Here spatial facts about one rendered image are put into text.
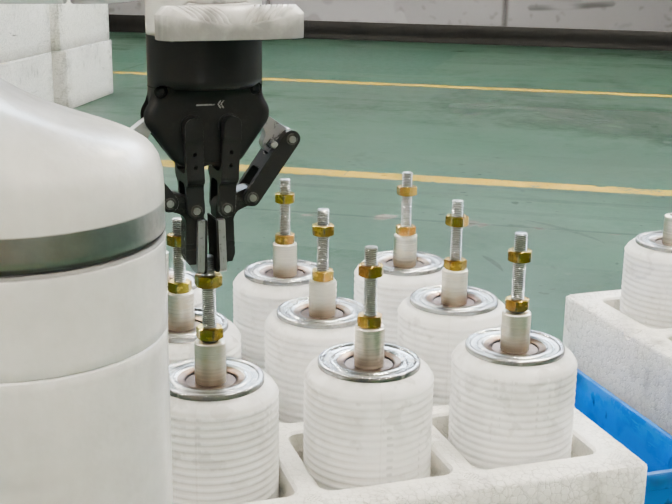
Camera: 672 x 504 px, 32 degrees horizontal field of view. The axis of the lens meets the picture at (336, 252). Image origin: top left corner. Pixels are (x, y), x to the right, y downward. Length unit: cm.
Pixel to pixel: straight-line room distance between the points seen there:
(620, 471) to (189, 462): 32
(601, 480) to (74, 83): 301
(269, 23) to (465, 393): 33
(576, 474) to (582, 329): 40
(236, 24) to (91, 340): 40
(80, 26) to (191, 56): 308
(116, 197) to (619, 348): 91
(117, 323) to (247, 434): 47
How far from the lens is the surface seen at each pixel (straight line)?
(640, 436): 114
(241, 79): 74
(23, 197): 31
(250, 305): 104
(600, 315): 122
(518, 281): 88
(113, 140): 34
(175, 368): 85
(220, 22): 70
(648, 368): 116
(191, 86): 74
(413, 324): 97
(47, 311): 32
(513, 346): 89
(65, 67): 368
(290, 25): 71
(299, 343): 93
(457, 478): 85
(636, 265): 121
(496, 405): 87
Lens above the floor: 56
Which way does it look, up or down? 16 degrees down
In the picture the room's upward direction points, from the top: 1 degrees clockwise
